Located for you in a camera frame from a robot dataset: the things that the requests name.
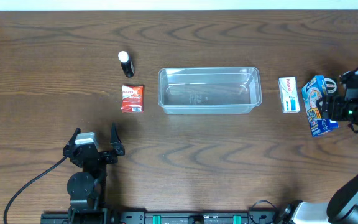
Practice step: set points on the clear plastic container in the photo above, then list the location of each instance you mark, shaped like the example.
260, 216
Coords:
209, 90

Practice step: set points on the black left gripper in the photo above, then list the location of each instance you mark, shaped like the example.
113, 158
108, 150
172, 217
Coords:
110, 158

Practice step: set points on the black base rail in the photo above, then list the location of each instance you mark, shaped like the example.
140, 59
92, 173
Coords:
137, 217

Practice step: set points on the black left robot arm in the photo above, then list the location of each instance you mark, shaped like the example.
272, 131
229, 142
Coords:
87, 188

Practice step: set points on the red Panadol ActiFast packet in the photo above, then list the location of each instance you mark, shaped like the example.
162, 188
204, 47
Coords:
132, 99

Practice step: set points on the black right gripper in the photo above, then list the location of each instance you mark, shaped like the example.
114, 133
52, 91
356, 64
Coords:
335, 107

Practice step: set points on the green Zam-Buk tin box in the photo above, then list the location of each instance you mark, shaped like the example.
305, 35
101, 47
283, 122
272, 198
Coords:
331, 86

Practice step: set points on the white Panadol box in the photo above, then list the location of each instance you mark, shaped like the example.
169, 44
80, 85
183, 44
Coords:
289, 95

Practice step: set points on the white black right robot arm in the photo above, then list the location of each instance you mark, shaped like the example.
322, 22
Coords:
343, 206

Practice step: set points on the dark syrup bottle white cap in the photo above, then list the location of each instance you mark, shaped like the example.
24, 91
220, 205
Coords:
126, 64

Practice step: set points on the blue Cool Fever box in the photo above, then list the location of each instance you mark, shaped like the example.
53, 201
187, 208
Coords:
313, 91

